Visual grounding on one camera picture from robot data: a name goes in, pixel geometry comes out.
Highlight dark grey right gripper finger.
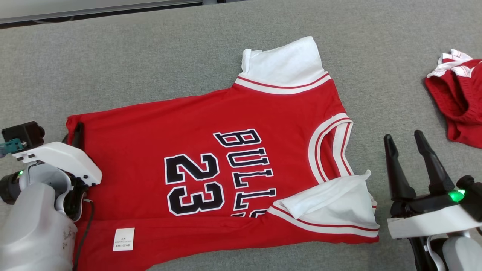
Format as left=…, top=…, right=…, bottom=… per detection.
left=384, top=134, right=417, bottom=202
left=414, top=130, right=456, bottom=196

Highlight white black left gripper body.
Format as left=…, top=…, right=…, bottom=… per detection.
left=13, top=142, right=103, bottom=187

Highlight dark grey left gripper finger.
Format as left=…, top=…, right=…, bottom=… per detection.
left=72, top=122, right=84, bottom=148

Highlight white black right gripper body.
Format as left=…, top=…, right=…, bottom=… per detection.
left=387, top=192, right=482, bottom=240

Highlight red shorts with white stripes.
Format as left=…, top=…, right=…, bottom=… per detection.
left=424, top=49, right=482, bottom=149

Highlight red basketball jersey white sleeves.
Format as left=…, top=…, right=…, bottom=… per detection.
left=66, top=36, right=380, bottom=271

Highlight teal cable connector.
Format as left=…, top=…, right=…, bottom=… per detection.
left=0, top=139, right=24, bottom=158

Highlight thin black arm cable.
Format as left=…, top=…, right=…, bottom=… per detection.
left=72, top=199, right=95, bottom=271

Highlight grey partition bottom rail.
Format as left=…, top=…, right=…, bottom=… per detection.
left=0, top=0, right=204, bottom=25

